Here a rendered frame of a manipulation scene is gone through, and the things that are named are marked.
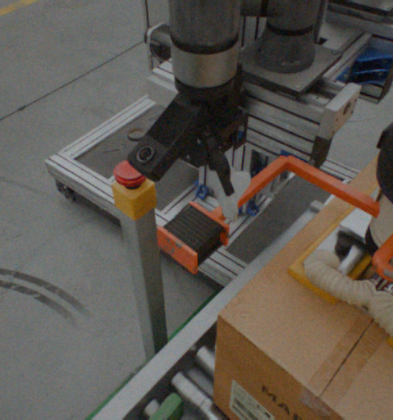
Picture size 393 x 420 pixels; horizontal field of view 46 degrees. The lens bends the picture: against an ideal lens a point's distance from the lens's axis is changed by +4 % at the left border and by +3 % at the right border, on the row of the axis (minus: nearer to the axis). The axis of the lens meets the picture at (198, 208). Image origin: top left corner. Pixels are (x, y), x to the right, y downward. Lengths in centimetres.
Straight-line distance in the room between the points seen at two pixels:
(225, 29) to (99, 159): 179
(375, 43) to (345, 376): 114
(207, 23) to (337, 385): 56
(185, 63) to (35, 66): 296
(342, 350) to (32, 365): 133
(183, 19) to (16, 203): 202
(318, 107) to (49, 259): 140
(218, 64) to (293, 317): 47
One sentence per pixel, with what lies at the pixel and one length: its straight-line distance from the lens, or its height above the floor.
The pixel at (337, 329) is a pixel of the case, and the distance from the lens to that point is 83.
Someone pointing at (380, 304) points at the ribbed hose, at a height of 104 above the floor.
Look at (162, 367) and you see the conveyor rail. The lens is 116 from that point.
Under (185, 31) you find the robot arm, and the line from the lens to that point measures 50.
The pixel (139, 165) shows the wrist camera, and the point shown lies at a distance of 54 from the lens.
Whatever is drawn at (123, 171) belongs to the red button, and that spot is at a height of 104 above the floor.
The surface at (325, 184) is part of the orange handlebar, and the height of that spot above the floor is 109.
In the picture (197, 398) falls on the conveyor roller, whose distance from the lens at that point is 118.
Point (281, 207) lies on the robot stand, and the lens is 200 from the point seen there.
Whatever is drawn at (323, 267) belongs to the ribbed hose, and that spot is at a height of 104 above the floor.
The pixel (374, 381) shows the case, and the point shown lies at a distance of 81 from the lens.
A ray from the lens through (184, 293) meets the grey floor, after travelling 195.
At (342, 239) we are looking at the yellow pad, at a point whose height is 100.
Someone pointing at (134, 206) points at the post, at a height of 98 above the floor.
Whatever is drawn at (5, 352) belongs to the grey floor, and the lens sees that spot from 197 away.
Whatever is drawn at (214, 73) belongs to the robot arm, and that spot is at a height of 139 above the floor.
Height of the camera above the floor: 165
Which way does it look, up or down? 47 degrees down
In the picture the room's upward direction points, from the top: straight up
